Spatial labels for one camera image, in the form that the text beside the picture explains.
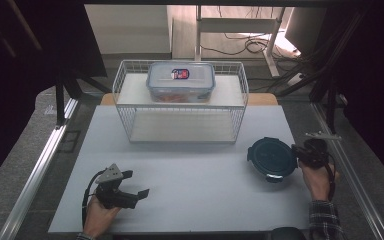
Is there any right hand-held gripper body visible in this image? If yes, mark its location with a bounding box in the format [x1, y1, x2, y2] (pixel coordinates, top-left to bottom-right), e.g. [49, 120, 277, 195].
[293, 131, 343, 169]

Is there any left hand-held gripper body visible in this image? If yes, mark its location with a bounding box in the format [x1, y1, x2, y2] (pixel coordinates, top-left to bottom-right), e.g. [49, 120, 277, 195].
[94, 163, 139, 210]

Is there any round dark food container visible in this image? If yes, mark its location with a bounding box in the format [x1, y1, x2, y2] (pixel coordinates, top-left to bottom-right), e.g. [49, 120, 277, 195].
[246, 136, 298, 184]

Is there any white wire rack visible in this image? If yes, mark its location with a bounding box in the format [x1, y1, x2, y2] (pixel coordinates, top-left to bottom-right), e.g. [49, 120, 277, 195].
[112, 59, 250, 144]

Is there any rectangular clear food container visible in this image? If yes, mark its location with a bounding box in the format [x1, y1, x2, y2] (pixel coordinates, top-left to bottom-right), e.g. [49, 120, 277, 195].
[145, 61, 216, 104]

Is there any person's left hand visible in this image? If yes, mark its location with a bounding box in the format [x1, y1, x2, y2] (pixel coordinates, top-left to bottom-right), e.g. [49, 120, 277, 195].
[83, 195, 123, 239]

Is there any person's right hand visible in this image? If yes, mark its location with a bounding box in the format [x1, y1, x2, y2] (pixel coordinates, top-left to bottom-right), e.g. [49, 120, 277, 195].
[298, 159, 341, 203]

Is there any black metal stand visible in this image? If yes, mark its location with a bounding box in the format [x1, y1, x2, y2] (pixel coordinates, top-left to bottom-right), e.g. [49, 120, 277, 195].
[276, 6, 349, 134]
[54, 70, 113, 130]

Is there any wooden board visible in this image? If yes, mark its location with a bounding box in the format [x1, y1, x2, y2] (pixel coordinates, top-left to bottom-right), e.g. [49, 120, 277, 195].
[99, 92, 279, 107]

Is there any black round seat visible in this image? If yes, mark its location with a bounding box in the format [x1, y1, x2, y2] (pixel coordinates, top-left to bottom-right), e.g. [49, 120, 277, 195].
[270, 226, 308, 240]

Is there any black curtain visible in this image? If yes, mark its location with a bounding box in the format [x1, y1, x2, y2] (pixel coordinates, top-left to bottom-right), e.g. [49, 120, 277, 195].
[313, 0, 384, 192]

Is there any grey panel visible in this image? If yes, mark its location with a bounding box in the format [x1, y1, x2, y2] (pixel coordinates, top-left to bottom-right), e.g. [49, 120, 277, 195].
[284, 7, 328, 56]

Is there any white cabinet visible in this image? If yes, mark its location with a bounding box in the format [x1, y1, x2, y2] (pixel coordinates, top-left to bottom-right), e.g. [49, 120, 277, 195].
[84, 4, 174, 56]

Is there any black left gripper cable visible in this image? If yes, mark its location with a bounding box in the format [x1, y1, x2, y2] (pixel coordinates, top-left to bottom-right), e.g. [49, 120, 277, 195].
[81, 168, 108, 228]

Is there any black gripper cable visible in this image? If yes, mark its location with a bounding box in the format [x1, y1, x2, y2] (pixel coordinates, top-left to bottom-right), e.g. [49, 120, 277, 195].
[81, 168, 108, 228]
[324, 162, 337, 202]

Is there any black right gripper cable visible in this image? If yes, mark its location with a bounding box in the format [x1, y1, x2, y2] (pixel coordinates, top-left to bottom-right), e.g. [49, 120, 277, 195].
[324, 162, 337, 202]

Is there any black cable bundle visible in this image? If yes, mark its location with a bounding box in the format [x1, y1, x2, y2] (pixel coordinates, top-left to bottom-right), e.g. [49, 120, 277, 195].
[199, 5, 302, 58]

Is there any white metal stand frame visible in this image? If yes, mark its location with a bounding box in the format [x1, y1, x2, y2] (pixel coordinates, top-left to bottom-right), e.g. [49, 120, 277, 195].
[194, 4, 286, 78]

